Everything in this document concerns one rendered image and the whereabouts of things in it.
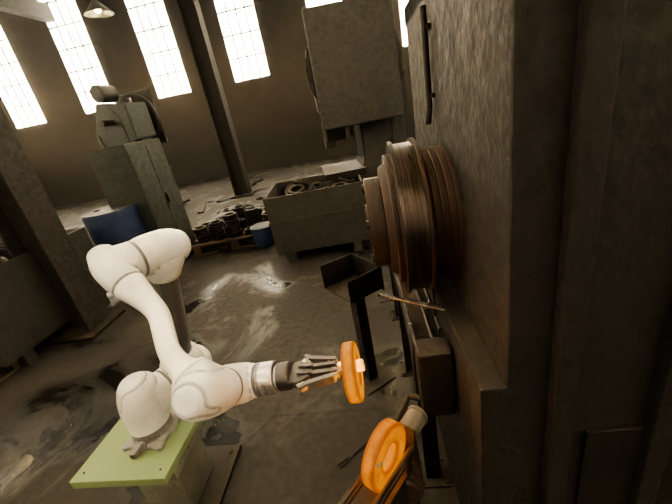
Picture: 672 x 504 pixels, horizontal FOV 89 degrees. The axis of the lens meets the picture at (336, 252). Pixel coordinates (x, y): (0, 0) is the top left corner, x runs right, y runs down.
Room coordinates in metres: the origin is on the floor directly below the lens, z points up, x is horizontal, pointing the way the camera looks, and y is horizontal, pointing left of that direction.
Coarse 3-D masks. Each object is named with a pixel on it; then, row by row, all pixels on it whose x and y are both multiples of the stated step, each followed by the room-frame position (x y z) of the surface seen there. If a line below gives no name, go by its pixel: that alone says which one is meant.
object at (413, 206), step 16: (400, 144) 1.01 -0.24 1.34; (400, 160) 0.91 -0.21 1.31; (416, 160) 0.90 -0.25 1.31; (400, 176) 0.87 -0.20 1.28; (416, 176) 0.86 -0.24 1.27; (400, 192) 0.83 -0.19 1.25; (416, 192) 0.83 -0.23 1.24; (400, 208) 0.83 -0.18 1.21; (416, 208) 0.82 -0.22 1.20; (416, 224) 0.80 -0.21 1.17; (416, 240) 0.80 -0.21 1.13; (416, 256) 0.80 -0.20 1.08; (416, 272) 0.82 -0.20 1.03; (416, 288) 0.89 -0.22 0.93
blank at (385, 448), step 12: (384, 420) 0.59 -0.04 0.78; (384, 432) 0.55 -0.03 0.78; (396, 432) 0.58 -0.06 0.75; (372, 444) 0.54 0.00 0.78; (384, 444) 0.54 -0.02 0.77; (396, 444) 0.57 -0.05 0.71; (372, 456) 0.52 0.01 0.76; (384, 456) 0.53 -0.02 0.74; (396, 456) 0.57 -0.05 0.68; (372, 468) 0.50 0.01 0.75; (384, 468) 0.55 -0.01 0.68; (372, 480) 0.49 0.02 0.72; (384, 480) 0.52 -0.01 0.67
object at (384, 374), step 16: (352, 256) 1.73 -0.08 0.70; (336, 272) 1.68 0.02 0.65; (352, 272) 1.73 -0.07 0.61; (368, 272) 1.47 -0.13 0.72; (336, 288) 1.61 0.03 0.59; (352, 288) 1.42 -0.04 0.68; (368, 288) 1.47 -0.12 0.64; (352, 304) 1.55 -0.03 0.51; (368, 320) 1.54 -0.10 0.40; (368, 336) 1.54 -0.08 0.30; (368, 352) 1.53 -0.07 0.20; (368, 368) 1.52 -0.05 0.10; (384, 368) 1.60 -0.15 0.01; (368, 384) 1.50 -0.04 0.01; (384, 384) 1.48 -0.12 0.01
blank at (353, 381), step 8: (344, 344) 0.74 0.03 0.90; (352, 344) 0.73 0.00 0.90; (344, 352) 0.71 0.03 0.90; (352, 352) 0.70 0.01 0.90; (344, 360) 0.69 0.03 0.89; (352, 360) 0.68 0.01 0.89; (344, 368) 0.67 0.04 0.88; (352, 368) 0.66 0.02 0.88; (344, 376) 0.66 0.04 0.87; (352, 376) 0.65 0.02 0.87; (360, 376) 0.73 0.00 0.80; (344, 384) 0.65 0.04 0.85; (352, 384) 0.65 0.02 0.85; (360, 384) 0.69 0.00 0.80; (352, 392) 0.64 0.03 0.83; (360, 392) 0.66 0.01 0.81; (352, 400) 0.65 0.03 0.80; (360, 400) 0.65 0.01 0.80
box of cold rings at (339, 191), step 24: (288, 192) 4.25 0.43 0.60; (312, 192) 3.43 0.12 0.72; (336, 192) 3.41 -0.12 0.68; (360, 192) 3.40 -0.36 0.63; (288, 216) 3.44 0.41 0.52; (312, 216) 3.43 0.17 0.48; (336, 216) 3.42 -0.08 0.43; (360, 216) 3.40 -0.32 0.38; (288, 240) 3.45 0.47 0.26; (312, 240) 3.43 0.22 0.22; (336, 240) 3.42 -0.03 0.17; (360, 240) 3.41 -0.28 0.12
